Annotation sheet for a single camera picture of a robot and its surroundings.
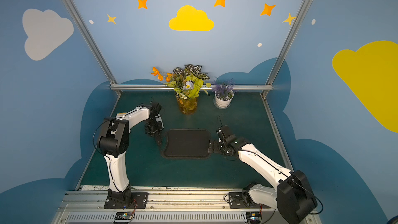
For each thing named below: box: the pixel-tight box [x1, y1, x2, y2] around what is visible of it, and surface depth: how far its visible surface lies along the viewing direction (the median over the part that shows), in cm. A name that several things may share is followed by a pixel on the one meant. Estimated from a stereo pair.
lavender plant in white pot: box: [211, 76, 235, 109], surface depth 107 cm
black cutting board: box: [161, 128, 211, 160], surface depth 100 cm
